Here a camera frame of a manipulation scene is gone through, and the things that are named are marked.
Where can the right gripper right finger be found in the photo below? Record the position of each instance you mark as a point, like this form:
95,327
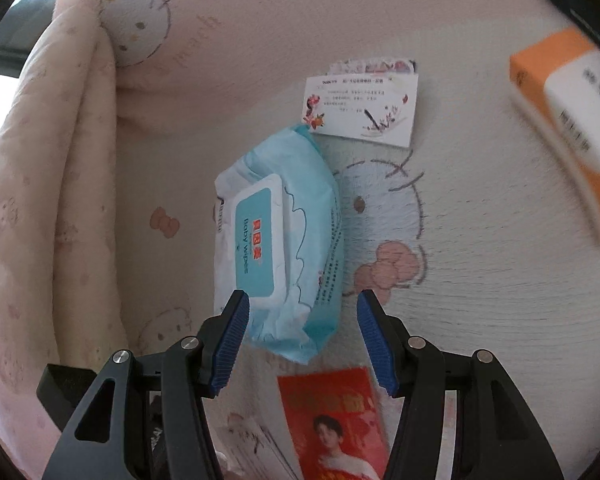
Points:
496,434

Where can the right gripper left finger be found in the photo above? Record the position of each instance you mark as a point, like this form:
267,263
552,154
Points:
142,417

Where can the orange white tissue pack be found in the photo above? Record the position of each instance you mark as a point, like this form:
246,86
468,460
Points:
556,84

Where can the white printed paper sheet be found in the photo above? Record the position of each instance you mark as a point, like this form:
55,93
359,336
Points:
247,450

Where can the red coffee flyer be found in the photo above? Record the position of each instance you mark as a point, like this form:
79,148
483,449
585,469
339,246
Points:
335,425

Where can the blue baby wipes pack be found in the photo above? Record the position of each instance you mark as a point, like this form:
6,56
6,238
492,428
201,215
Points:
279,238

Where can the pink hello kitty blanket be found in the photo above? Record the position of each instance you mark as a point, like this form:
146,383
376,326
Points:
126,112

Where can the white floral card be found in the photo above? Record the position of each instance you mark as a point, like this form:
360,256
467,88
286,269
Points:
366,99

